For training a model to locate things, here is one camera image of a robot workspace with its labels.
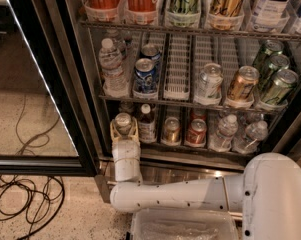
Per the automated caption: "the blue pepsi can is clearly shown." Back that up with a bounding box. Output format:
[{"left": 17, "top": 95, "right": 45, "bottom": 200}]
[
  {"left": 140, "top": 43, "right": 161, "bottom": 70},
  {"left": 134, "top": 58, "right": 156, "bottom": 93}
]

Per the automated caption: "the blue pepsi can behind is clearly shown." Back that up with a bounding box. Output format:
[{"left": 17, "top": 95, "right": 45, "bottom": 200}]
[{"left": 140, "top": 43, "right": 161, "bottom": 70}]

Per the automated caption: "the red cola can front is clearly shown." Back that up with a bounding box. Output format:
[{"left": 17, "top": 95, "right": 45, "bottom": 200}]
[{"left": 186, "top": 119, "right": 207, "bottom": 144}]

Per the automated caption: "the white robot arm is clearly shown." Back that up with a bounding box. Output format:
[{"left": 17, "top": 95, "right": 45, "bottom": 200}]
[{"left": 110, "top": 126, "right": 301, "bottom": 240}]

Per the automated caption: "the gold can bottom shelf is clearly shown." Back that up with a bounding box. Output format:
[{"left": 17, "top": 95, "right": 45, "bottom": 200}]
[{"left": 163, "top": 117, "right": 180, "bottom": 143}]

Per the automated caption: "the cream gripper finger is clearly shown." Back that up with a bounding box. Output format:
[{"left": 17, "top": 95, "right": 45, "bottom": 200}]
[
  {"left": 110, "top": 120, "right": 121, "bottom": 142},
  {"left": 129, "top": 117, "right": 139, "bottom": 142}
]

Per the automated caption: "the water bottle bottom shelf left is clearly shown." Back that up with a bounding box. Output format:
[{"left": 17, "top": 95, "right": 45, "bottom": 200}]
[{"left": 209, "top": 114, "right": 238, "bottom": 152}]

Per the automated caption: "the white labelled bottle top shelf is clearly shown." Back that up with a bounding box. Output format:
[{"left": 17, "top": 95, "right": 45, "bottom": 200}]
[{"left": 252, "top": 0, "right": 289, "bottom": 19}]

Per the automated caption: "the gold can middle shelf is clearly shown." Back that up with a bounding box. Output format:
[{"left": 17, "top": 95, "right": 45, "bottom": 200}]
[{"left": 227, "top": 66, "right": 259, "bottom": 101}]

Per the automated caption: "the green can middle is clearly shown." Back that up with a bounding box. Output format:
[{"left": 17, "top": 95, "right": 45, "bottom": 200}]
[{"left": 258, "top": 54, "right": 290, "bottom": 90}]

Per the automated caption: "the black cable on floor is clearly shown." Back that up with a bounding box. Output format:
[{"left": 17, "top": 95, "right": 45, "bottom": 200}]
[{"left": 0, "top": 93, "right": 66, "bottom": 240}]

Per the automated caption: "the empty white shelf tray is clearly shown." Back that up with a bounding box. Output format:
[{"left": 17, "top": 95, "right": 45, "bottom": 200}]
[{"left": 163, "top": 34, "right": 191, "bottom": 101}]

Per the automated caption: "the water bottle middle shelf behind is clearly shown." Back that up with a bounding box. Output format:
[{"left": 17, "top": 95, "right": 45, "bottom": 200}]
[{"left": 105, "top": 29, "right": 127, "bottom": 58}]

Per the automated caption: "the stainless steel fridge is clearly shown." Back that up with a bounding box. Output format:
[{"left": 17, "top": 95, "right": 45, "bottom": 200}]
[{"left": 26, "top": 0, "right": 301, "bottom": 232}]

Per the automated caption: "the red cola can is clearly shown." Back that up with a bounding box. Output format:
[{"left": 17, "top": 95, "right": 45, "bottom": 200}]
[
  {"left": 190, "top": 108, "right": 207, "bottom": 121},
  {"left": 186, "top": 119, "right": 207, "bottom": 144}
]

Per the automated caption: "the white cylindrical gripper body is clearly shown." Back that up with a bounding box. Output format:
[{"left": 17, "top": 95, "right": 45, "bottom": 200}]
[{"left": 112, "top": 140, "right": 141, "bottom": 182}]

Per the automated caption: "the clear plastic bin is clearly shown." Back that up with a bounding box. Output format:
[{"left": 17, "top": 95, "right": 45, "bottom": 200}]
[{"left": 130, "top": 208, "right": 239, "bottom": 240}]

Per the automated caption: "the water bottle middle shelf front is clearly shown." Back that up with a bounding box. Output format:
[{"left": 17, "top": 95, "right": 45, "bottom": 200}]
[{"left": 98, "top": 38, "right": 127, "bottom": 97}]

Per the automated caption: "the blue pepsi can front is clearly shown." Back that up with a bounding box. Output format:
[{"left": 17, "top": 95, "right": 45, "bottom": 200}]
[{"left": 134, "top": 58, "right": 156, "bottom": 93}]

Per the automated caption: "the brown glass bottle white cap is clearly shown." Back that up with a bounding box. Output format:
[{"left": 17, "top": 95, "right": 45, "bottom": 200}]
[{"left": 138, "top": 104, "right": 156, "bottom": 143}]

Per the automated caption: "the glass fridge door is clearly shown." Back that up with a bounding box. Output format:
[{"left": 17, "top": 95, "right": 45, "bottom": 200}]
[{"left": 0, "top": 0, "right": 98, "bottom": 176}]

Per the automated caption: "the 7up can bottom shelf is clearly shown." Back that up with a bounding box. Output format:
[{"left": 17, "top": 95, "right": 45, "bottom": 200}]
[{"left": 114, "top": 112, "right": 132, "bottom": 135}]

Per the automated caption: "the water bottle bottom shelf right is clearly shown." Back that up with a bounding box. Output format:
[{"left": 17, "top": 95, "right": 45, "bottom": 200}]
[{"left": 232, "top": 120, "right": 268, "bottom": 154}]

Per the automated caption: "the green can back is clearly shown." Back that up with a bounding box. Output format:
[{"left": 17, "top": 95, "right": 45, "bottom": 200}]
[{"left": 252, "top": 40, "right": 284, "bottom": 70}]

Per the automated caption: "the green can front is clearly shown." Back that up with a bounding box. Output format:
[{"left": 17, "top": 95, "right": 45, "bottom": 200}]
[{"left": 260, "top": 69, "right": 299, "bottom": 105}]

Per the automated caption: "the white silver can middle shelf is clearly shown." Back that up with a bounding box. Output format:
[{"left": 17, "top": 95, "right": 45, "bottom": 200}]
[{"left": 197, "top": 63, "right": 223, "bottom": 99}]

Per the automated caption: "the red cola can behind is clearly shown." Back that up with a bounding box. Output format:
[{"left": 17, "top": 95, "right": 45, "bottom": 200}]
[{"left": 190, "top": 108, "right": 207, "bottom": 121}]

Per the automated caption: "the water bottle shelf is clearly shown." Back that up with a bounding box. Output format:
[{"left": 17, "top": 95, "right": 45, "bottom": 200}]
[
  {"left": 98, "top": 38, "right": 127, "bottom": 97},
  {"left": 232, "top": 120, "right": 268, "bottom": 154},
  {"left": 209, "top": 114, "right": 238, "bottom": 152},
  {"left": 105, "top": 29, "right": 127, "bottom": 58}
]

